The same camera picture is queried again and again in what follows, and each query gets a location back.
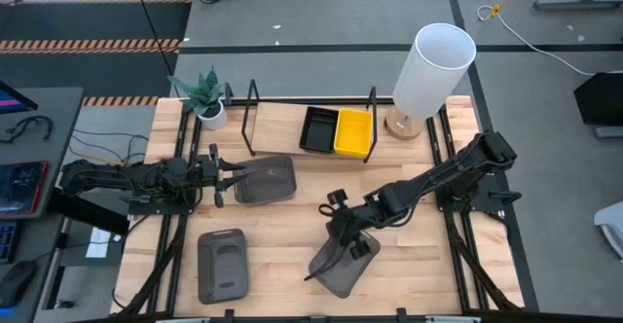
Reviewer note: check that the black keyboard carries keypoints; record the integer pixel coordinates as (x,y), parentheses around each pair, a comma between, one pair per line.
(7,240)

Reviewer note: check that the gray side desk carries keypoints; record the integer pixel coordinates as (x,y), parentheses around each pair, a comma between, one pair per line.
(58,114)

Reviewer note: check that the black aluminium table frame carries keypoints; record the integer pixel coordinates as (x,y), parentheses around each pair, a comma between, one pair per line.
(365,320)

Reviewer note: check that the black equipment box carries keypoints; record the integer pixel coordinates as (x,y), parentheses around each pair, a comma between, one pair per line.
(92,216)

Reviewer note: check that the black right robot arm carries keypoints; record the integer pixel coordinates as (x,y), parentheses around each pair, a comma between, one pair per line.
(438,177)

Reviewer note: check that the black computer mouse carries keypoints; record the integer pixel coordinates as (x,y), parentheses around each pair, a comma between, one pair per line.
(17,281)

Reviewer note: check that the gray translucent plastic basket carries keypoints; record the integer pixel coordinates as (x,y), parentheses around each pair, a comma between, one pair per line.
(267,182)
(348,276)
(223,267)

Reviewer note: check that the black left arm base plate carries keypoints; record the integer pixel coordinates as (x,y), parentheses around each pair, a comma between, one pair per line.
(146,209)

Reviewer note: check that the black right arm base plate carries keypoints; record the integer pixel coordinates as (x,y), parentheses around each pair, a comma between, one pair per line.
(491,202)

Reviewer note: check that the green plant in white pot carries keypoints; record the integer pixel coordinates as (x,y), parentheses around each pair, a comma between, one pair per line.
(212,118)

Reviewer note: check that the white paper sheet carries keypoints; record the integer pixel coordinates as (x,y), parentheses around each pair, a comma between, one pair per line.
(98,242)

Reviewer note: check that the yellow slotted plastic basket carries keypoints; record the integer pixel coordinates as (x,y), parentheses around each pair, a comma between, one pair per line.
(354,131)
(349,154)

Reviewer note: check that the tablet with red edge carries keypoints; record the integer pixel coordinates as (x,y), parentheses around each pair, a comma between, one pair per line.
(19,187)

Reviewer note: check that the black floor box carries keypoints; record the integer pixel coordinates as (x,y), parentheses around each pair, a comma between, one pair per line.
(601,99)

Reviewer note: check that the white shade lamp wooden base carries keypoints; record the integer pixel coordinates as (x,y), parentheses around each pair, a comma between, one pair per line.
(428,75)

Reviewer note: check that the gray stand foot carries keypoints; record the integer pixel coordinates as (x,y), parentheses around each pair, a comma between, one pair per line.
(611,132)

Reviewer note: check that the wooden shelf black metal frame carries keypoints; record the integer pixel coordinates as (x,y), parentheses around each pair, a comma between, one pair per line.
(277,128)

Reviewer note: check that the black computer monitor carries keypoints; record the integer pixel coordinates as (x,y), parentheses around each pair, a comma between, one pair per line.
(12,100)

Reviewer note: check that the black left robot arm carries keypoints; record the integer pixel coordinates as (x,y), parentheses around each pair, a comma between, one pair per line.
(121,177)

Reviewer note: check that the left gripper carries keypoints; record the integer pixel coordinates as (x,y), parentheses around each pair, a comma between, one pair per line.
(209,172)

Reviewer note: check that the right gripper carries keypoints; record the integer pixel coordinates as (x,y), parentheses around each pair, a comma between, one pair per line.
(350,218)

